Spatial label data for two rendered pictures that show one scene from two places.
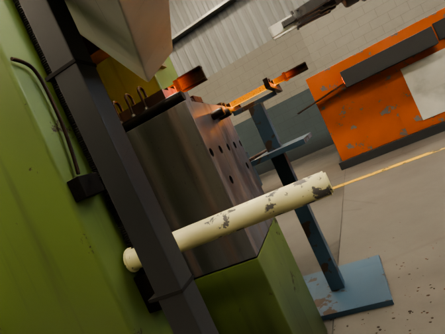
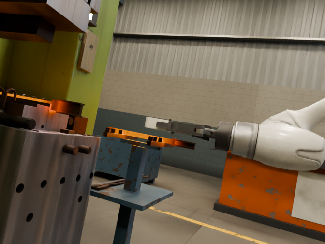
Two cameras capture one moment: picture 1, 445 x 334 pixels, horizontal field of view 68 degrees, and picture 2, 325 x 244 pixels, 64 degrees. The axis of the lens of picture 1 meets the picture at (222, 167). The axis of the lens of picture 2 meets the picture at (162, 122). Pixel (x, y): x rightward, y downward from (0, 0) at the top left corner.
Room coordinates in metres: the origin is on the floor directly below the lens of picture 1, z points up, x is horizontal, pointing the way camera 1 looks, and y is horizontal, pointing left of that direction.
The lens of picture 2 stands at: (0.17, -0.31, 0.97)
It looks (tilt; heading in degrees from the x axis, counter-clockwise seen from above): 3 degrees up; 359
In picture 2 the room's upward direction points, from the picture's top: 11 degrees clockwise
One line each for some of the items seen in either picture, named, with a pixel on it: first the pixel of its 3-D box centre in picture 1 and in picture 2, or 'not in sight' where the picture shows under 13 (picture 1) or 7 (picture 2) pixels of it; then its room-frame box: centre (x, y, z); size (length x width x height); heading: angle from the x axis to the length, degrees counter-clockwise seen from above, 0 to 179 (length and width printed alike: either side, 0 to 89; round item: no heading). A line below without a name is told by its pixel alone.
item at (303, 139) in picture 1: (276, 151); (131, 191); (1.44, -0.24, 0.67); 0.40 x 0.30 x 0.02; 159
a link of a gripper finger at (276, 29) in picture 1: (282, 26); (157, 124); (0.90, -0.31, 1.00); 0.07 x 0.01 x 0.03; 72
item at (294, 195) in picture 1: (220, 224); not in sight; (0.64, 0.05, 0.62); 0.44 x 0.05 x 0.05; 72
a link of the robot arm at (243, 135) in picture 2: not in sight; (243, 139); (0.84, -0.53, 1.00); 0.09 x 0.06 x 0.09; 162
